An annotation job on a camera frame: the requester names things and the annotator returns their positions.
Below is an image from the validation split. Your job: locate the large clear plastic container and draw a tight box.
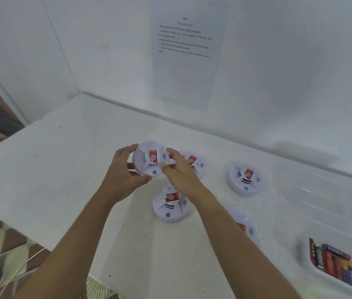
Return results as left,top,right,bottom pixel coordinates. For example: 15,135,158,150
299,221,352,299

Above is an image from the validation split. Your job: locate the person's right forearm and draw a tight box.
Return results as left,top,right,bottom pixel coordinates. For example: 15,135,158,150
197,197,303,299

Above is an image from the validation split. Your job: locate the person's left hand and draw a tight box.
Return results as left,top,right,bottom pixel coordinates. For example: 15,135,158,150
98,144,153,211

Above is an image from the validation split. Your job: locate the printed white paper sheet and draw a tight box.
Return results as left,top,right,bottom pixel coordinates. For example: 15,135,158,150
149,0,229,113

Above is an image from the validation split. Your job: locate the person's left forearm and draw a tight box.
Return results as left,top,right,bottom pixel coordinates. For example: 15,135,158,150
13,193,117,299

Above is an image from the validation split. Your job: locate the person's right hand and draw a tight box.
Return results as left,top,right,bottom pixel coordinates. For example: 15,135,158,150
161,147,219,213

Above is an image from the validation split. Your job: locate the white round smoke detector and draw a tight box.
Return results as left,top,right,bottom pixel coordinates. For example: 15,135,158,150
178,149,208,180
152,183,191,224
224,161,265,197
132,141,173,178
225,207,260,245

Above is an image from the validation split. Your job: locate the white cord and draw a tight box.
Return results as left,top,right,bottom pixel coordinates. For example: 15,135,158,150
0,247,47,299

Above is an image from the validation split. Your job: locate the small clear plastic container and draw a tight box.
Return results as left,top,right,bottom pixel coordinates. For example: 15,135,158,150
283,171,346,220

